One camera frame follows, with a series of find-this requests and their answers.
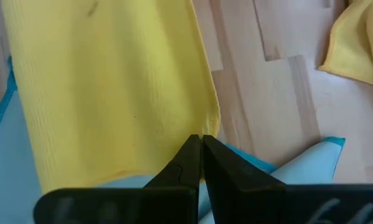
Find yellow microfiber towel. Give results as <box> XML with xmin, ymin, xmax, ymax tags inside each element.
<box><xmin>318</xmin><ymin>0</ymin><xmax>373</xmax><ymax>95</ymax></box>
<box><xmin>1</xmin><ymin>0</ymin><xmax>221</xmax><ymax>194</ymax></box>

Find light blue teal-edged towel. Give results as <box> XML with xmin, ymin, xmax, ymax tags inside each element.
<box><xmin>0</xmin><ymin>55</ymin><xmax>346</xmax><ymax>224</ymax></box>

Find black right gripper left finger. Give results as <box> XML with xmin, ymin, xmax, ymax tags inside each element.
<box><xmin>33</xmin><ymin>134</ymin><xmax>203</xmax><ymax>224</ymax></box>

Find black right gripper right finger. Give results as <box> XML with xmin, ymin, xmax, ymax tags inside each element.
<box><xmin>202</xmin><ymin>134</ymin><xmax>373</xmax><ymax>224</ymax></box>

